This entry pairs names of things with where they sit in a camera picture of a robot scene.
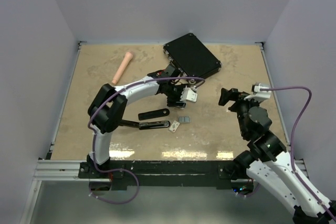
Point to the black stapler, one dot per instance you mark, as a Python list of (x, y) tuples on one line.
[(146, 125)]

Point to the black metal-edged briefcase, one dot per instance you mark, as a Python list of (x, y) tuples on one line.
[(192, 57)]

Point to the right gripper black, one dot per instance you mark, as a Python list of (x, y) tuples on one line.
[(233, 95)]

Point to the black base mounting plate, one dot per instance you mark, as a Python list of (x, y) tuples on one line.
[(119, 175)]

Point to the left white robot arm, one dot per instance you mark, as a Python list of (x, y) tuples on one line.
[(108, 107)]

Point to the pink plastic flashlight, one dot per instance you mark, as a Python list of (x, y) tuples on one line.
[(122, 67)]

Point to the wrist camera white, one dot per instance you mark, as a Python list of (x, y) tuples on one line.
[(189, 94), (260, 93)]

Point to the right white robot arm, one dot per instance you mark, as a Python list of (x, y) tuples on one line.
[(269, 163)]

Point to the white staple box sleeve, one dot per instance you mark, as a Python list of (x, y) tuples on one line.
[(174, 126)]

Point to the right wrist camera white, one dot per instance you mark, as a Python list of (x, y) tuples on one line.
[(260, 93)]

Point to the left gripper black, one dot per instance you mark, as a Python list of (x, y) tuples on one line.
[(172, 103)]

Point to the aluminium frame rail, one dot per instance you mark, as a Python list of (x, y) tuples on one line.
[(54, 170)]

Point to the staple tray with staples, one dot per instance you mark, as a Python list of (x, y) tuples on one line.
[(184, 119)]

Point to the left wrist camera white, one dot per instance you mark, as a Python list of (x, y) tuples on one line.
[(189, 94)]

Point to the black stapler base plate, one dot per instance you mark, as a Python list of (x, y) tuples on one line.
[(153, 114)]

